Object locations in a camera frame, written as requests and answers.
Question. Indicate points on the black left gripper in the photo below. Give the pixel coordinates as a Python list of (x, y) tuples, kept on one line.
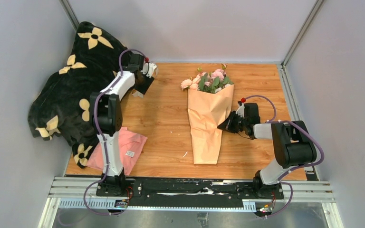
[(144, 89)]

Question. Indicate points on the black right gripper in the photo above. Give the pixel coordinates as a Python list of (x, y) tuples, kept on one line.
[(227, 125)]

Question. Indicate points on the green and tan wrapping paper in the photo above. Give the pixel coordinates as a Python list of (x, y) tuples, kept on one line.
[(205, 112)]

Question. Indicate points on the beige ribbon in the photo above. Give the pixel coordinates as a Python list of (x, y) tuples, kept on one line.
[(144, 78)]

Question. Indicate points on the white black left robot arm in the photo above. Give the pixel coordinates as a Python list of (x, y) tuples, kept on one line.
[(107, 121)]

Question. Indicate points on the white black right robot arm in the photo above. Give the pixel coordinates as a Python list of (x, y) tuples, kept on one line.
[(291, 144)]

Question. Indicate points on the black blanket with cream flowers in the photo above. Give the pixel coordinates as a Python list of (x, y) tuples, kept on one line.
[(62, 107)]

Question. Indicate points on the pink folded cloth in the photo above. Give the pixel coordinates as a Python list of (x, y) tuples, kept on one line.
[(130, 146)]

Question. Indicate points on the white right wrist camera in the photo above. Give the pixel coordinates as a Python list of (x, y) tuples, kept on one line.
[(240, 109)]

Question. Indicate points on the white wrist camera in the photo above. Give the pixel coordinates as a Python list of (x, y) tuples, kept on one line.
[(240, 109), (150, 69)]

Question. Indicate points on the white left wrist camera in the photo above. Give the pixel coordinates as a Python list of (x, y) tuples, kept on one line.
[(150, 69)]

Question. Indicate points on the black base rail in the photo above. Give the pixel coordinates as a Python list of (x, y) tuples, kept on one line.
[(186, 194)]

